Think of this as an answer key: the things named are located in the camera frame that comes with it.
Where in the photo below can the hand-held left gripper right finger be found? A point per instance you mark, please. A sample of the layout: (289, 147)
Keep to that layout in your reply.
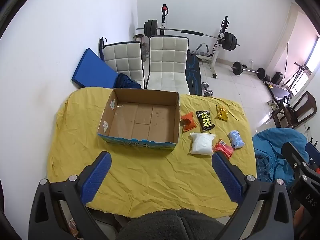
(227, 177)

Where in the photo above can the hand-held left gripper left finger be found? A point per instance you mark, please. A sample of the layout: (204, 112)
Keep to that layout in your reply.
(96, 177)

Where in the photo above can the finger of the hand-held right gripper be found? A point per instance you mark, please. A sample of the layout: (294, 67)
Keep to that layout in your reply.
(296, 157)
(314, 152)

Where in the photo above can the red tissue packet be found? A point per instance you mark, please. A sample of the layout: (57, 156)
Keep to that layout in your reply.
(223, 150)

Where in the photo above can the light blue tissue packet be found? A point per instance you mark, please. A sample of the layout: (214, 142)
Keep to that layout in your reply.
(236, 140)

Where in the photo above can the white soft bag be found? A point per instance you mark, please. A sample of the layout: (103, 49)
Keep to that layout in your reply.
(202, 143)

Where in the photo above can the black snack packet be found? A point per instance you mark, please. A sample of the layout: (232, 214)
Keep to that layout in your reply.
(205, 121)

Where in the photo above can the yellow snack packet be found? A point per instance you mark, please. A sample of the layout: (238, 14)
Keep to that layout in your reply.
(222, 113)

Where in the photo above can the orange snack packet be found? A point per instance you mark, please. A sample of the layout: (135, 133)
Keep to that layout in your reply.
(188, 123)

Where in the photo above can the cardboard box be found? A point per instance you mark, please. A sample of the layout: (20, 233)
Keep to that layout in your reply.
(140, 120)

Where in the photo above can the person's right hand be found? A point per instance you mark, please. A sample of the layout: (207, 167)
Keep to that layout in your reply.
(298, 218)

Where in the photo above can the blue bean bag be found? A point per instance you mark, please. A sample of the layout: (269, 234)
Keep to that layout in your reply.
(272, 142)

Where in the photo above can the dark wooden chair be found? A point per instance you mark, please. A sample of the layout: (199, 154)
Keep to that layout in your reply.
(306, 105)

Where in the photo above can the yellow tablecloth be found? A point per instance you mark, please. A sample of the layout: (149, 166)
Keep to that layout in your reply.
(155, 175)

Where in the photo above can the grey fleece clothing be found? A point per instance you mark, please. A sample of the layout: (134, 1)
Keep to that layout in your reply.
(170, 225)

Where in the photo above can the black weight plates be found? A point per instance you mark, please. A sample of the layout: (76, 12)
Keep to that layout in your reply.
(276, 78)

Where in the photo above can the small dumbbell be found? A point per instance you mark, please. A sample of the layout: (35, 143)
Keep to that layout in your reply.
(207, 92)

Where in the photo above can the window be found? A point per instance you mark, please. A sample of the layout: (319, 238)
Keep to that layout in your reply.
(312, 62)

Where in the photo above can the dark blue cloth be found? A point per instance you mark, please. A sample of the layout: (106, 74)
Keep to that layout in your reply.
(127, 81)

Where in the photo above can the short barbell with black plates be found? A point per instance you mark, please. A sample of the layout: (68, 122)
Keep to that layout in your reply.
(237, 68)

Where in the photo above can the blue foam mat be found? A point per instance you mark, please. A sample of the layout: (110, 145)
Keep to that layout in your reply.
(92, 67)

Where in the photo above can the white padded chair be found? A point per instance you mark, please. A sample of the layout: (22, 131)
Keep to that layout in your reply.
(122, 60)
(167, 62)

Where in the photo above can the white barbell rack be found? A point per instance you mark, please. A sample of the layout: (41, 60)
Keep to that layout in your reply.
(217, 55)

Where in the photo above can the black flat bag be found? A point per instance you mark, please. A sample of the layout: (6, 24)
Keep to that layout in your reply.
(101, 47)

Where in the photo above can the long barbell with black plates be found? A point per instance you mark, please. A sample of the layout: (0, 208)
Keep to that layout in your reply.
(175, 30)

